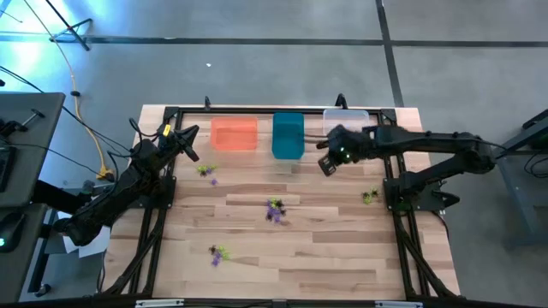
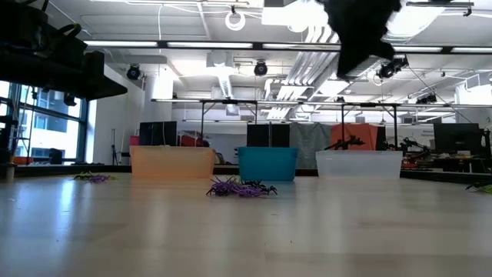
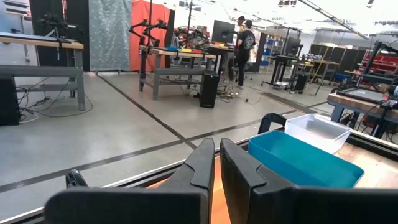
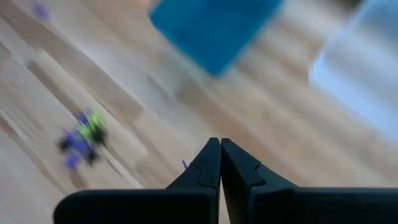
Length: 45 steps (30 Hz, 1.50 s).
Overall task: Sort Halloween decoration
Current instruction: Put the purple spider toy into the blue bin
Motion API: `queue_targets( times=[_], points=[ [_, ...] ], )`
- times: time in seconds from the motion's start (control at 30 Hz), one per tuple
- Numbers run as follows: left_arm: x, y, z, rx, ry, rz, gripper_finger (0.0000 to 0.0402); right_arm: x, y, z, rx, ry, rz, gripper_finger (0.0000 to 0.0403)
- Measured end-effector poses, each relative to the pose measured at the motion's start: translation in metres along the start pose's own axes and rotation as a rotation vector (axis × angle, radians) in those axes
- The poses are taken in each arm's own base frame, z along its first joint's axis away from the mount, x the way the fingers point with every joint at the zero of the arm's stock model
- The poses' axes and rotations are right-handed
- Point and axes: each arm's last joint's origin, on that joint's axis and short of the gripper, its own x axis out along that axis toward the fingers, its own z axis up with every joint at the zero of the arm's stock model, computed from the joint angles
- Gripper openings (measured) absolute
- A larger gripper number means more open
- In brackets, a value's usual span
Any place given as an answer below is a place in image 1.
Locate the black floor cable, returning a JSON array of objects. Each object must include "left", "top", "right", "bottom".
[{"left": 0, "top": 63, "right": 134, "bottom": 155}]

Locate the teal plastic bin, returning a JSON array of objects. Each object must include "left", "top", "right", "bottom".
[{"left": 271, "top": 112, "right": 306, "bottom": 161}]

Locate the yellow cable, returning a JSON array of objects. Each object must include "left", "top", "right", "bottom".
[{"left": 21, "top": 0, "right": 115, "bottom": 181}]

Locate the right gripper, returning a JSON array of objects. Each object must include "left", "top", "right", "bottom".
[{"left": 316, "top": 123, "right": 378, "bottom": 178}]

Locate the white paper sheet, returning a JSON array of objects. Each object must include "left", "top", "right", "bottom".
[{"left": 63, "top": 234, "right": 112, "bottom": 259}]

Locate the dark grey desk top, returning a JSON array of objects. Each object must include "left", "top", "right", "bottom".
[{"left": 0, "top": 203, "right": 49, "bottom": 305}]

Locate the black desk clamp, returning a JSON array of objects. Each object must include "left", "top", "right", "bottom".
[{"left": 0, "top": 108, "right": 46, "bottom": 139}]

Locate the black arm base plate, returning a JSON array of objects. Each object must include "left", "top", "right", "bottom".
[
  {"left": 128, "top": 174, "right": 178, "bottom": 210},
  {"left": 383, "top": 175, "right": 462, "bottom": 214}
]

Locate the orange plastic bin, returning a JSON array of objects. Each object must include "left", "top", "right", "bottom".
[{"left": 210, "top": 117, "right": 259, "bottom": 151}]

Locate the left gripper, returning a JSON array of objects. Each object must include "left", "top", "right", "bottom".
[{"left": 156, "top": 123, "right": 201, "bottom": 163}]

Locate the black keyboard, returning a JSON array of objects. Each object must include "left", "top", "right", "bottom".
[{"left": 0, "top": 145, "right": 17, "bottom": 193}]

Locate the black aluminium table frame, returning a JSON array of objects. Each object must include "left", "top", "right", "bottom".
[{"left": 100, "top": 104, "right": 462, "bottom": 308}]

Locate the black computer mouse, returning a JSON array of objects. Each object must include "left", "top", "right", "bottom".
[{"left": 0, "top": 212, "right": 27, "bottom": 253}]

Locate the silver metal bracket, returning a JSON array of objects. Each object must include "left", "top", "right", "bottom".
[
  {"left": 374, "top": 300, "right": 424, "bottom": 308},
  {"left": 134, "top": 299, "right": 185, "bottom": 308}
]

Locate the black light stand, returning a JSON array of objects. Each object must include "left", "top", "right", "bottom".
[{"left": 42, "top": 0, "right": 94, "bottom": 52}]

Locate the black slanted beam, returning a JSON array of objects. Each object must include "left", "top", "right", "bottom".
[{"left": 30, "top": 178, "right": 93, "bottom": 217}]

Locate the grey metal table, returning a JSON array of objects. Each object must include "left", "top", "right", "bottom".
[{"left": 470, "top": 109, "right": 548, "bottom": 252}]

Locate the clear plastic bin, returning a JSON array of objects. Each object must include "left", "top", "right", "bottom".
[{"left": 322, "top": 109, "right": 371, "bottom": 134}]

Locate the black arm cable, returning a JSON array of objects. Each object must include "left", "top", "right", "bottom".
[{"left": 127, "top": 116, "right": 169, "bottom": 143}]

